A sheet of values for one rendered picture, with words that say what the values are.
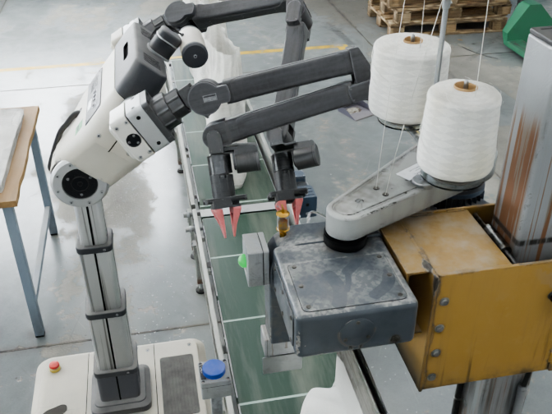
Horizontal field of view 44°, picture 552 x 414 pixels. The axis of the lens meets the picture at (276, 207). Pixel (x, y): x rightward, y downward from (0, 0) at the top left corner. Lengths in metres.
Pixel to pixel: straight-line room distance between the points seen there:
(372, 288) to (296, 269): 0.15
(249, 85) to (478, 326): 0.74
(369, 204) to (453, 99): 0.30
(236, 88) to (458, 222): 0.59
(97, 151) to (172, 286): 1.72
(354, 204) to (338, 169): 3.06
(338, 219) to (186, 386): 1.40
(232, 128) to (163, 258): 2.12
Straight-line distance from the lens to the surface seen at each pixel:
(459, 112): 1.22
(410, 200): 1.45
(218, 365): 1.83
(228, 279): 2.87
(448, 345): 1.49
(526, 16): 6.93
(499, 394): 1.78
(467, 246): 1.46
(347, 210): 1.38
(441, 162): 1.26
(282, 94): 1.88
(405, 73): 1.43
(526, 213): 1.44
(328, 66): 1.62
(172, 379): 2.64
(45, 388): 2.72
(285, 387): 2.42
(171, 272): 3.57
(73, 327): 3.35
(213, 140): 1.62
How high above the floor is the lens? 2.15
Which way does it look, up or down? 32 degrees down
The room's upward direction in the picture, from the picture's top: straight up
